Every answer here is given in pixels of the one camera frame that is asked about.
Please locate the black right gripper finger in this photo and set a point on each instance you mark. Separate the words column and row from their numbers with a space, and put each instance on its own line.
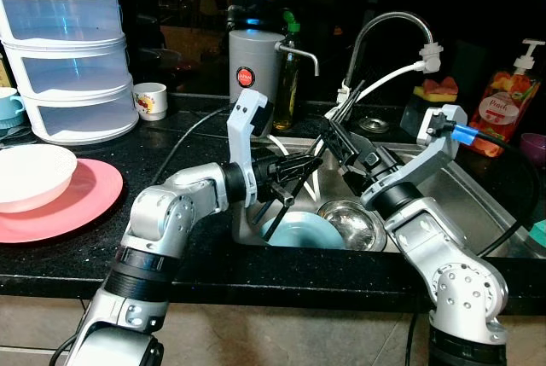
column 354, row 161
column 337, row 137

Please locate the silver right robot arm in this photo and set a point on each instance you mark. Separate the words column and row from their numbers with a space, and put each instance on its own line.
column 444, row 255

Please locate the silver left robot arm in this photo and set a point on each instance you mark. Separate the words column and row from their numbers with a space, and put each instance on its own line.
column 158, row 221

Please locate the steel sink strainer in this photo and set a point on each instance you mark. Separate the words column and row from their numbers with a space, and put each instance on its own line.
column 374, row 124

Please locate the teal plate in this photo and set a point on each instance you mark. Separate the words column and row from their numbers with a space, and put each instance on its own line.
column 299, row 231

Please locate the stainless steel bowl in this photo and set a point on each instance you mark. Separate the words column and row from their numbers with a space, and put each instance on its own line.
column 350, row 225

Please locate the green-capped oil bottle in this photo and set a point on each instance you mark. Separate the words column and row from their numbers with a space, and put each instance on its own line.
column 287, row 84

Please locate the stainless steel sink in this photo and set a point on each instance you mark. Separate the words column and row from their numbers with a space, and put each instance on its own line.
column 461, row 204

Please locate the yellow and red sponge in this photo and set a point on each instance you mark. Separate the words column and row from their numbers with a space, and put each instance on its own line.
column 437, row 91

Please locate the grey water filter canister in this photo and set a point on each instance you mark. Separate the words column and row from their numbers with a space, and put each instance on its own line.
column 256, row 63

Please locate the chrome gooseneck faucet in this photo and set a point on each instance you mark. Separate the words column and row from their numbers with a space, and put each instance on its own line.
column 375, row 26

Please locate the white faucet filter attachment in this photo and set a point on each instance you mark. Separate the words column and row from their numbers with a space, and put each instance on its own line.
column 432, row 57

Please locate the white printed mug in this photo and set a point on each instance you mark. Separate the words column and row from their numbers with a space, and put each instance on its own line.
column 151, row 101

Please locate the peach dish soap pump bottle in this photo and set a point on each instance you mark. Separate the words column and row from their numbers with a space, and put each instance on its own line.
column 508, row 106

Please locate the purple cup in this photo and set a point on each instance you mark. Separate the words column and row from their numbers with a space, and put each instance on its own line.
column 534, row 149

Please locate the teal sponge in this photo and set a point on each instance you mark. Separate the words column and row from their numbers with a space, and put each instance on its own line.
column 539, row 234

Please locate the pink plate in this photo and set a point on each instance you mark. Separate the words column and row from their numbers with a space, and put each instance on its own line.
column 85, row 200

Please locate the translucent plastic drawer stack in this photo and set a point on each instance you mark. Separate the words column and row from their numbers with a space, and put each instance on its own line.
column 68, row 67

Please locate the white bowl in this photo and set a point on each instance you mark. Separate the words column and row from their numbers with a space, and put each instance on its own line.
column 34, row 174

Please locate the teal cup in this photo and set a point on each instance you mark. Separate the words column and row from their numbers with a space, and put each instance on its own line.
column 8, row 106

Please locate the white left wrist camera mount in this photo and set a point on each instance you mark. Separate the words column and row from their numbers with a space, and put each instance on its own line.
column 247, row 123

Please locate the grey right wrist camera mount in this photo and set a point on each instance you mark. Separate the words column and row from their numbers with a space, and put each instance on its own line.
column 439, row 148

